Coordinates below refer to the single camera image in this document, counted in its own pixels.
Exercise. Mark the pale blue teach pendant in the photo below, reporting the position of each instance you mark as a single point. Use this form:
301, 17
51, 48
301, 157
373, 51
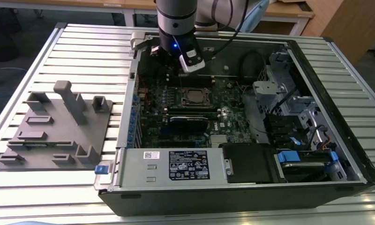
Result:
256, 18

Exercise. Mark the blue plastic clip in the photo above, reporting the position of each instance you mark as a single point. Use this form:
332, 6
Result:
332, 156

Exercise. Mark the hard disk in blue carrier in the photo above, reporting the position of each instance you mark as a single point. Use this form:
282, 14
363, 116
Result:
287, 156

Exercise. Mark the wooden desk white frame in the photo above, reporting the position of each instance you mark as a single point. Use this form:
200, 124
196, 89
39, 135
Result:
295, 13

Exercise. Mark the black PC case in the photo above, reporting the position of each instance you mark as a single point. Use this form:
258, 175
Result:
205, 201

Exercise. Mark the blue case latch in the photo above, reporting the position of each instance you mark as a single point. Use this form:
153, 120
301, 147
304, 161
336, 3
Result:
100, 170

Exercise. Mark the small silver heatsink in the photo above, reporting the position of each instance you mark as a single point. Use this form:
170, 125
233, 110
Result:
218, 138

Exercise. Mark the silver power supply with label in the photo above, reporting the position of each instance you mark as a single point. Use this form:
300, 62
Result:
137, 175

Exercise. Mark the grey parts rack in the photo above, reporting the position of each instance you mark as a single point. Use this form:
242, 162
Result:
65, 131

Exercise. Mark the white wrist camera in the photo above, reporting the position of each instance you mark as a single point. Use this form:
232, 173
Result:
192, 62

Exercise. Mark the black drive bay block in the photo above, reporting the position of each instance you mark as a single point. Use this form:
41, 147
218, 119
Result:
280, 126

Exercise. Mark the black office chair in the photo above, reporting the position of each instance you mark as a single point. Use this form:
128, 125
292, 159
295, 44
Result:
2, 35

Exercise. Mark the green RAM stick on rack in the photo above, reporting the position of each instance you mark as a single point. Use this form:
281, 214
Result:
33, 145

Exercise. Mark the black plastic shroud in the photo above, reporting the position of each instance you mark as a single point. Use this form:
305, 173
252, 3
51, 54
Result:
246, 164

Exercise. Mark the black graphics card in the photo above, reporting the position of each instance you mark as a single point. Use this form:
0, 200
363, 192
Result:
188, 126

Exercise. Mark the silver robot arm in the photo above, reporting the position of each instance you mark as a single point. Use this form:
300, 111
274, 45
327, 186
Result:
174, 16

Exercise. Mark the green motherboard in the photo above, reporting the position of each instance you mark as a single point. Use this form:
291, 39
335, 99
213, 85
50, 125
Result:
233, 117

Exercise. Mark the silver metal drive cage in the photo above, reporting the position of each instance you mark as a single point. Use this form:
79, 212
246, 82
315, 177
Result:
265, 87

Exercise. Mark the wooden cabinet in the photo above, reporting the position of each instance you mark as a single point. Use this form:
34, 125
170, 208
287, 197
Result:
347, 23

